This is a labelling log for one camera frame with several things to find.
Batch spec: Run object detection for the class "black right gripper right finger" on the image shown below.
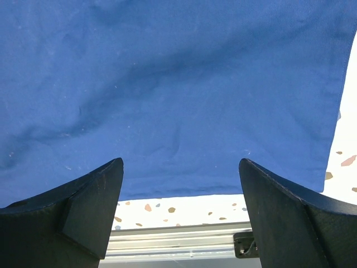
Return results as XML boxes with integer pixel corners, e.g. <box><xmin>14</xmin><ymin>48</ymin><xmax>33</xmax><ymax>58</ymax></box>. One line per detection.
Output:
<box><xmin>239</xmin><ymin>159</ymin><xmax>356</xmax><ymax>267</ymax></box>

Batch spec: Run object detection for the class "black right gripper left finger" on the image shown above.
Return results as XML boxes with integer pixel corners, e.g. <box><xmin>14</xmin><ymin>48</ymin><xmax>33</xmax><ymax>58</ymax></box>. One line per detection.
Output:
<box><xmin>1</xmin><ymin>158</ymin><xmax>124</xmax><ymax>267</ymax></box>

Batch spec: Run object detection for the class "blue surgical drape cloth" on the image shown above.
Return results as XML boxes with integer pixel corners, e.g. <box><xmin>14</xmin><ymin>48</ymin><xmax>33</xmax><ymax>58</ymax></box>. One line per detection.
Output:
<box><xmin>1</xmin><ymin>1</ymin><xmax>356</xmax><ymax>207</ymax></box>

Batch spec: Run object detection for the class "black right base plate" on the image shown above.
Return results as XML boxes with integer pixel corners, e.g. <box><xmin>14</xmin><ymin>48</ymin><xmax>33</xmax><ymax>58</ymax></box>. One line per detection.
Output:
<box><xmin>233</xmin><ymin>231</ymin><xmax>259</xmax><ymax>259</ymax></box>

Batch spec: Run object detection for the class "aluminium mounting rail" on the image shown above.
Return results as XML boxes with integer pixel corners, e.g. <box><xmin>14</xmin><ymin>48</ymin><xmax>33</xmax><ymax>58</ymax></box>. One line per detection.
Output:
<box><xmin>100</xmin><ymin>222</ymin><xmax>252</xmax><ymax>265</ymax></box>

